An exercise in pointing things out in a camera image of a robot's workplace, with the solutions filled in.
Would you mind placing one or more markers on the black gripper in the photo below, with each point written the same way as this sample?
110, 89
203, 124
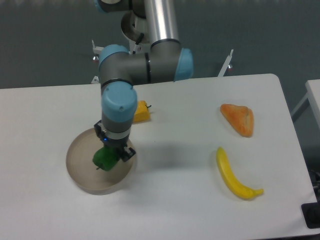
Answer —
118, 140

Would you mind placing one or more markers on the green bell pepper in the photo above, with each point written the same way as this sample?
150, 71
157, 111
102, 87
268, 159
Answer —
105, 158

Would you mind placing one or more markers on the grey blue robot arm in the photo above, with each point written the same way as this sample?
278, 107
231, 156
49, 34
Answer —
121, 69

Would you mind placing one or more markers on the beige round plate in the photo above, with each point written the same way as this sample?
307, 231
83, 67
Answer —
86, 175

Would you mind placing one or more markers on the yellow bell pepper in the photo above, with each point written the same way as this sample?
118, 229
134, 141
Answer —
142, 113

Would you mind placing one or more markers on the yellow banana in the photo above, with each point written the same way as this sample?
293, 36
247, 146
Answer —
230, 180

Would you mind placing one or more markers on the orange bread wedge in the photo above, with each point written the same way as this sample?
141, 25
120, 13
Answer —
241, 118

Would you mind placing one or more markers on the white side table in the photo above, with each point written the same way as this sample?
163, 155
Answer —
310, 99

